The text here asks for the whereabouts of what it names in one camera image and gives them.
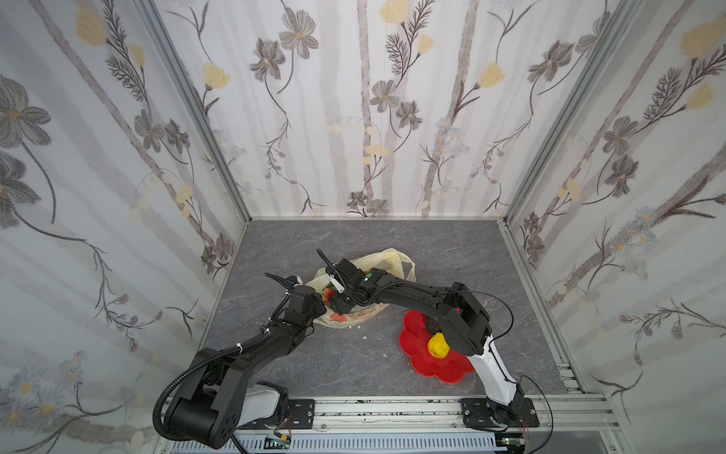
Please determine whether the red fake fruit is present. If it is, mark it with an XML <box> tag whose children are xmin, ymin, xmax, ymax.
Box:
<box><xmin>323</xmin><ymin>288</ymin><xmax>338</xmax><ymax>305</ymax></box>

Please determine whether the red flower-shaped bowl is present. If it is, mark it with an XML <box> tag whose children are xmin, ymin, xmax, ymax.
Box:
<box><xmin>399</xmin><ymin>311</ymin><xmax>475</xmax><ymax>384</ymax></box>

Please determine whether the yellow fake lemon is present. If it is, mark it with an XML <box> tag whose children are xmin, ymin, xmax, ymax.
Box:
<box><xmin>427</xmin><ymin>332</ymin><xmax>451</xmax><ymax>359</ymax></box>

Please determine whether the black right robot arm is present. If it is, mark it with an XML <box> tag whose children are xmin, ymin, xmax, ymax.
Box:
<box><xmin>324</xmin><ymin>259</ymin><xmax>529</xmax><ymax>431</ymax></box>

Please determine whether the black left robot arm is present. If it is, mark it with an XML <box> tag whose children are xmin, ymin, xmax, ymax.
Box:
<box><xmin>152</xmin><ymin>284</ymin><xmax>325</xmax><ymax>449</ymax></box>

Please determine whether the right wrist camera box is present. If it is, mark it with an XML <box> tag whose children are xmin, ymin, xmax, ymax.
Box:
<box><xmin>330</xmin><ymin>275</ymin><xmax>345</xmax><ymax>293</ymax></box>

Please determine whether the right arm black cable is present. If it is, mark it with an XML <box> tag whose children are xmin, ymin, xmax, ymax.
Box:
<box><xmin>453</xmin><ymin>288</ymin><xmax>555</xmax><ymax>454</ymax></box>

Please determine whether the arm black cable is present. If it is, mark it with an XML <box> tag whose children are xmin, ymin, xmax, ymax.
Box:
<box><xmin>453</xmin><ymin>288</ymin><xmax>555</xmax><ymax>454</ymax></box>
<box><xmin>151</xmin><ymin>342</ymin><xmax>268</xmax><ymax>441</ymax></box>

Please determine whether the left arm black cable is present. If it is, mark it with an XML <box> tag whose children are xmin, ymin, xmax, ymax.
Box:
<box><xmin>151</xmin><ymin>342</ymin><xmax>268</xmax><ymax>441</ymax></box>

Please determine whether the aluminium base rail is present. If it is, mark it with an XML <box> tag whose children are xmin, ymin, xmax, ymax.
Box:
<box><xmin>149</xmin><ymin>393</ymin><xmax>619</xmax><ymax>454</ymax></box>

